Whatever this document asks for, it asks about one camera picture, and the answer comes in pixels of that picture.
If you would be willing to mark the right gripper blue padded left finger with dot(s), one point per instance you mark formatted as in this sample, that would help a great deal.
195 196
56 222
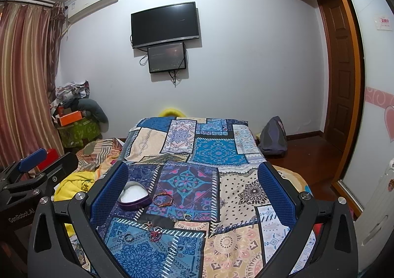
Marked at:
92 210

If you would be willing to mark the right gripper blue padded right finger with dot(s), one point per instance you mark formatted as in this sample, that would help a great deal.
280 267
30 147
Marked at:
296 210

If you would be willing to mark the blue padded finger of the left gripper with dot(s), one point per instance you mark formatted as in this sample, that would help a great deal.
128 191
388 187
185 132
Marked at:
32 161

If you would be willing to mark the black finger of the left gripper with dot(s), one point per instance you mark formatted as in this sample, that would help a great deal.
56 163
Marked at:
58 170

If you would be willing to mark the purple heart jewelry box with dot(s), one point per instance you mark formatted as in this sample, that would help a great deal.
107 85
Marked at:
134 196

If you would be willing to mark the red box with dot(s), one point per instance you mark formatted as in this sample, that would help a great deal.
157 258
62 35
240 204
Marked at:
52 156

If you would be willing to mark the yellow cloth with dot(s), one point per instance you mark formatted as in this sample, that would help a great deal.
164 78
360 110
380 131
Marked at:
74 183

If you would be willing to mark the striped brown blanket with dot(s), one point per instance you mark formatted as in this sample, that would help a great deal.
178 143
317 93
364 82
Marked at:
98 153

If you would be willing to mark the orange box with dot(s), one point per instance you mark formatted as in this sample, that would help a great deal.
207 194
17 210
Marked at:
70 118

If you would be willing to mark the grey backpack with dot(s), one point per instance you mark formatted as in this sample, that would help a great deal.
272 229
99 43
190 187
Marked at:
273 138

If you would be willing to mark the patchwork patterned bedspread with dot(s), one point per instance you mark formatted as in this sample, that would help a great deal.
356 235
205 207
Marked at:
210 216

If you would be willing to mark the grey neck pillow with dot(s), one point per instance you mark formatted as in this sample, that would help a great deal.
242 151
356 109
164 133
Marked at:
94 108

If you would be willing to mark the pile of clothes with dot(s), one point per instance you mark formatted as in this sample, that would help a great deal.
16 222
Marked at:
65 95

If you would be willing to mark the white wardrobe door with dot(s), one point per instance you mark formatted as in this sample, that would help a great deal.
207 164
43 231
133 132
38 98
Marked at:
369 177

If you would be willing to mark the yellow plush toy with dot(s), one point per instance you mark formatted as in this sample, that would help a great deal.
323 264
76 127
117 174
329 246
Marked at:
172 112

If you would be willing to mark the striped pink curtain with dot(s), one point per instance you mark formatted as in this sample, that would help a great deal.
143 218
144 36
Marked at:
30 41

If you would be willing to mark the brown wooden door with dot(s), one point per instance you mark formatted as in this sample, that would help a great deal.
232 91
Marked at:
344 78

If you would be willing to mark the white air conditioner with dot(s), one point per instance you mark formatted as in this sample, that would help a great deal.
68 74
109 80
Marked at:
81 8

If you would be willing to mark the small black wall monitor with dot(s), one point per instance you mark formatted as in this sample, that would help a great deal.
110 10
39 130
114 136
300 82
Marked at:
167 57

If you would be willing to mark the black wall television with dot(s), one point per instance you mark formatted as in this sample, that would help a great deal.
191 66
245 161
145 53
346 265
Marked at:
169 23

